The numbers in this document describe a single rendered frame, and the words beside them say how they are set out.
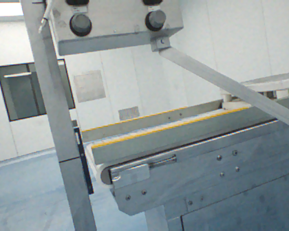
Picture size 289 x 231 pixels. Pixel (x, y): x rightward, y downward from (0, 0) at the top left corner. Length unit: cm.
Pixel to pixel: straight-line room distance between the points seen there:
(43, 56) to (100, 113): 524
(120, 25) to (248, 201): 51
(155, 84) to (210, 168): 607
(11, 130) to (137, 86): 310
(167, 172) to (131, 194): 8
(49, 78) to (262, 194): 64
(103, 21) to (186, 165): 31
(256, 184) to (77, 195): 48
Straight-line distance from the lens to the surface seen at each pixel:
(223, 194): 62
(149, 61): 657
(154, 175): 47
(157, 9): 45
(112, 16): 42
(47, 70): 71
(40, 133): 572
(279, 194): 75
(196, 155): 50
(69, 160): 72
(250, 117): 57
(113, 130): 71
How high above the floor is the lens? 95
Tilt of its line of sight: 6 degrees down
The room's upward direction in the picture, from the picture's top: 11 degrees counter-clockwise
